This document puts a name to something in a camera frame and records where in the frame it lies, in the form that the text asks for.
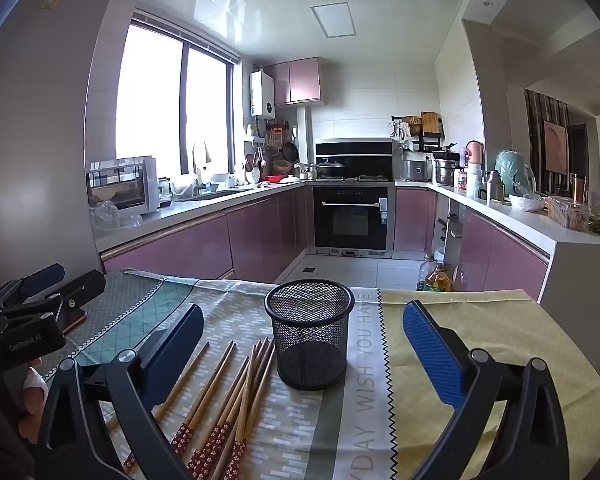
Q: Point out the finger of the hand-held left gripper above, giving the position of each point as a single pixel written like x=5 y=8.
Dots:
x=42 y=279
x=82 y=287

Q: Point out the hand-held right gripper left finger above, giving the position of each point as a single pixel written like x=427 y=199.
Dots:
x=177 y=350

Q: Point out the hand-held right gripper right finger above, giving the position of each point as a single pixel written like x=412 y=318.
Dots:
x=432 y=350

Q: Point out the bunch of bamboo chopsticks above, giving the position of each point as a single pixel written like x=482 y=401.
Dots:
x=232 y=412

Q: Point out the black mesh holder cup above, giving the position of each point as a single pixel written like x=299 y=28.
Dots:
x=310 y=340

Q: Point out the person's left hand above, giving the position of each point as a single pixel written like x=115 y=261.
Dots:
x=34 y=392

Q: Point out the cooking oil bottle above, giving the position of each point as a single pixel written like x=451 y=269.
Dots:
x=440 y=280
x=426 y=272

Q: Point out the clear plastic bag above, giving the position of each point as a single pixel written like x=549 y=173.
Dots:
x=110 y=215

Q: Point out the white countertop oven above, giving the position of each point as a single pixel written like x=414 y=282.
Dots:
x=125 y=185

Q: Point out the pink base cabinets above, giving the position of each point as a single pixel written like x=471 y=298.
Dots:
x=205 y=240
x=495 y=255

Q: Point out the grey refrigerator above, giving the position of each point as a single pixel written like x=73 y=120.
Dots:
x=40 y=135

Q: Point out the patterned tablecloth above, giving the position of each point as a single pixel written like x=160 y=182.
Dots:
x=305 y=425

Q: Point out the black built-in oven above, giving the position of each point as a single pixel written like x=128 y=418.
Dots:
x=350 y=217

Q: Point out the white kitchen countertop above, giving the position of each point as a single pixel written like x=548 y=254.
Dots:
x=530 y=224

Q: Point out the kitchen sink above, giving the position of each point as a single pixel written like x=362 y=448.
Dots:
x=220 y=195

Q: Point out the steel thermos flask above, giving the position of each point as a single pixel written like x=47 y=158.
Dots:
x=495 y=187

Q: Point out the white bowl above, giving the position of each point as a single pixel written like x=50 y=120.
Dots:
x=526 y=203

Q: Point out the steel stockpot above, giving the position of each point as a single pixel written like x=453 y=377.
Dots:
x=446 y=172

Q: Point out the silver rice cooker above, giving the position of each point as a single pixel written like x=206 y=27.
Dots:
x=418 y=170

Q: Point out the clear plastic food container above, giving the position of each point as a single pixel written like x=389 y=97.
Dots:
x=569 y=212

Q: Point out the red basin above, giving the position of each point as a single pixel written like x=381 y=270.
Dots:
x=273 y=179

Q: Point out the pink kettle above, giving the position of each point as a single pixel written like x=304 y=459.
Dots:
x=475 y=152

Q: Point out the kitchen window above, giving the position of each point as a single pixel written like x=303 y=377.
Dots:
x=150 y=95

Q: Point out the black wok with lid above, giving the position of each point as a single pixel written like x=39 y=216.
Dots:
x=331 y=169

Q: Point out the black range hood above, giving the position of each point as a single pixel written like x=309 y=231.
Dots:
x=352 y=157

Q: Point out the copper tumbler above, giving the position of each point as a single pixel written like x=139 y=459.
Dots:
x=578 y=187

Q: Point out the hanging kitchen utensil rack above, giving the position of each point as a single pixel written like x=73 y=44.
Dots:
x=275 y=150

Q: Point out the wooden cutting board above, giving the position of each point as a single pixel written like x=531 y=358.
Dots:
x=431 y=122

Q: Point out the white water heater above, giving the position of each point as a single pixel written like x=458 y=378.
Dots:
x=262 y=95

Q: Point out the ceiling light panel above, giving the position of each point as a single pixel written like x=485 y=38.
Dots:
x=332 y=20

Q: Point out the black wall shelf rack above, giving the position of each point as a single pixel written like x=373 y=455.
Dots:
x=417 y=140

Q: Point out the pink framed wall picture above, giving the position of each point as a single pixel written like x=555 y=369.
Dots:
x=556 y=146

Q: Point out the pink wall cabinet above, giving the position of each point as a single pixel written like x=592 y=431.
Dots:
x=297 y=81

